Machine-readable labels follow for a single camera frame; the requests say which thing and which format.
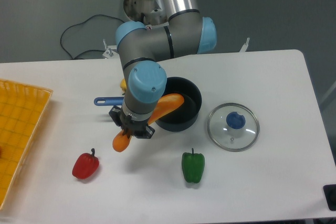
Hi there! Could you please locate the glass lid with blue knob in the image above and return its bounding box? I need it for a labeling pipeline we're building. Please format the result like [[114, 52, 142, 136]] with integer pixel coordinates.
[[207, 102, 260, 152]]

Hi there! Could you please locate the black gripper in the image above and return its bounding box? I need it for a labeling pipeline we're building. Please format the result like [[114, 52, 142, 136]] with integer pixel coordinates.
[[109, 105, 155, 139]]

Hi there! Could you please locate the red toy bell pepper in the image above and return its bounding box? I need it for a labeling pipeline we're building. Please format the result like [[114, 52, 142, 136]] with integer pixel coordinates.
[[72, 148, 100, 179]]

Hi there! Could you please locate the orange toy baguette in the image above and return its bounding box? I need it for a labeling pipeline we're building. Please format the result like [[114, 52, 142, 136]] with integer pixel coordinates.
[[112, 93, 184, 152]]

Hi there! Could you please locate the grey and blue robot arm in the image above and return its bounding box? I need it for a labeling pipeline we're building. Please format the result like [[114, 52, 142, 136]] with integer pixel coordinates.
[[110, 0, 217, 138]]

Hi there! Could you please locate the white bracket behind table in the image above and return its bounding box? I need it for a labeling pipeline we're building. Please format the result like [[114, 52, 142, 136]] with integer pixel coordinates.
[[239, 37, 250, 52]]

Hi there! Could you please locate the green toy bell pepper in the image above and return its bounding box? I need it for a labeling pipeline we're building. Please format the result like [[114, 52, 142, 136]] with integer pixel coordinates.
[[181, 148, 205, 184]]

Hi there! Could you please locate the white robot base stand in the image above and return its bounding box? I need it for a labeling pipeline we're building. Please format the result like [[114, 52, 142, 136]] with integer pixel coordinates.
[[123, 0, 168, 30]]

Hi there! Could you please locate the dark pot with blue handle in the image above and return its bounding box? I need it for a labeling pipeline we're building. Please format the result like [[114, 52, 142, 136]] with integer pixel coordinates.
[[94, 76, 202, 132]]

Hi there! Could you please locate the black cable on floor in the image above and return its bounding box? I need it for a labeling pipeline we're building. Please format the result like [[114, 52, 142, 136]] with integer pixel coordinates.
[[60, 14, 124, 60]]

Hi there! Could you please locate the yellow toy bell pepper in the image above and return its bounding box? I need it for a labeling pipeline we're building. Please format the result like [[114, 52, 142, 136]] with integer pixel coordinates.
[[120, 79, 127, 96]]

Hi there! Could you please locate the yellow plastic basket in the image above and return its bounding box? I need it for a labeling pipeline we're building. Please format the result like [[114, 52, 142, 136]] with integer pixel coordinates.
[[1, 79, 53, 208]]

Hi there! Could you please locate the black object at table corner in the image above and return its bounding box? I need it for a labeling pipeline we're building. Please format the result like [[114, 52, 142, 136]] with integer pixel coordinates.
[[323, 184, 336, 211]]

